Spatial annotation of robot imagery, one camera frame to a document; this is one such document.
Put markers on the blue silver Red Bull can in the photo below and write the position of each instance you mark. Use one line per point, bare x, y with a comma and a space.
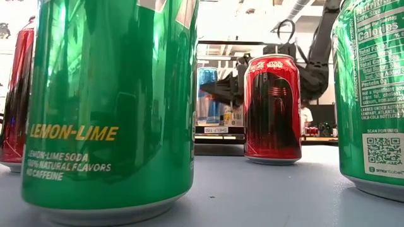
208, 74

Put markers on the person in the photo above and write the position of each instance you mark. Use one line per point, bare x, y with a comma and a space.
305, 116

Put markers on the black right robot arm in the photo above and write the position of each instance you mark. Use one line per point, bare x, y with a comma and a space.
315, 79

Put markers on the black background panel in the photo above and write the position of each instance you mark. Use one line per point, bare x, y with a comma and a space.
322, 113

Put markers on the red Star Wars Coca-Cola can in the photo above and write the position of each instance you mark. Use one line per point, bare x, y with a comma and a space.
272, 110

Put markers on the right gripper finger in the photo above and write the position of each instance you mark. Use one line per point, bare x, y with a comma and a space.
225, 91

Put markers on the green Sprite can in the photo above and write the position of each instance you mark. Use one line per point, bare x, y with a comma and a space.
110, 94
372, 94

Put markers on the wooden background table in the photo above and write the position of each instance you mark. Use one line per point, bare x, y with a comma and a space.
322, 141

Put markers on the small red background objects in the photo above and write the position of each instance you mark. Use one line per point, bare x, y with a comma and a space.
312, 130

